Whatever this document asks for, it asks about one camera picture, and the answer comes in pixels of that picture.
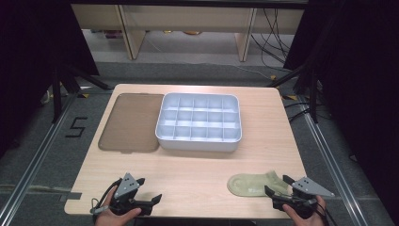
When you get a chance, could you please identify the aluminium floor rail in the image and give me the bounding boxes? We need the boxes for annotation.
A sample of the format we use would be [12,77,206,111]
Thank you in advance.
[295,95,369,226]
[0,92,80,226]

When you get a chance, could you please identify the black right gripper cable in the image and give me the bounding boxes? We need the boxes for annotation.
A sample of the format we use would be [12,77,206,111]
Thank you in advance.
[314,201,339,226]

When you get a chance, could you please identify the grey tape piece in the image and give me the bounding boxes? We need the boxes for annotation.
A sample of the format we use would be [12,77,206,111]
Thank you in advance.
[58,191,83,202]

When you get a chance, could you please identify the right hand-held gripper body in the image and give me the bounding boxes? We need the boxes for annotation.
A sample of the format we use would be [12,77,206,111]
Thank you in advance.
[272,176,335,219]

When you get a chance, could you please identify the person's left hand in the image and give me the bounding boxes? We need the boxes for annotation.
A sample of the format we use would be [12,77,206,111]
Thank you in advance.
[93,186,143,226]

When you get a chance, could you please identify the white divided storage box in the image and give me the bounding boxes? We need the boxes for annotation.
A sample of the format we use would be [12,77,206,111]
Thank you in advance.
[154,91,243,153]

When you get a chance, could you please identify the black floor cable bundle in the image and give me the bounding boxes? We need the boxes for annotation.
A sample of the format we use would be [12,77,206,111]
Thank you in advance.
[249,7,295,69]

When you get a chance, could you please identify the black curtain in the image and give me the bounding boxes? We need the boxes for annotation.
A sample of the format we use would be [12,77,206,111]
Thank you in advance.
[0,0,101,158]
[282,0,399,226]

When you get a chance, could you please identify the light wooden desk frame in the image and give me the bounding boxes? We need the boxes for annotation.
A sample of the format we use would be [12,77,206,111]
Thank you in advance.
[70,3,306,62]

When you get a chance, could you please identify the light green sock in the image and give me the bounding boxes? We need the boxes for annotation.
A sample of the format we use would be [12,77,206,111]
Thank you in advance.
[226,169,292,198]

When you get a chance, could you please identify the brown translucent box lid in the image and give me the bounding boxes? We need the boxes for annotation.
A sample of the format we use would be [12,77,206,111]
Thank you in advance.
[97,92,165,154]

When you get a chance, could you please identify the black metal stand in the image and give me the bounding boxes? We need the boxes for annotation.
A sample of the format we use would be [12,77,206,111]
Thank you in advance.
[266,61,322,124]
[51,61,115,124]

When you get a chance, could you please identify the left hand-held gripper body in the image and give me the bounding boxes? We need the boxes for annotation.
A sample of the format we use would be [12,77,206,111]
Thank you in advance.
[110,172,149,217]

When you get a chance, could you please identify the person's right hand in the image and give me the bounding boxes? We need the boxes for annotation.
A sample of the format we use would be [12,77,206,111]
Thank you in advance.
[281,195,327,226]

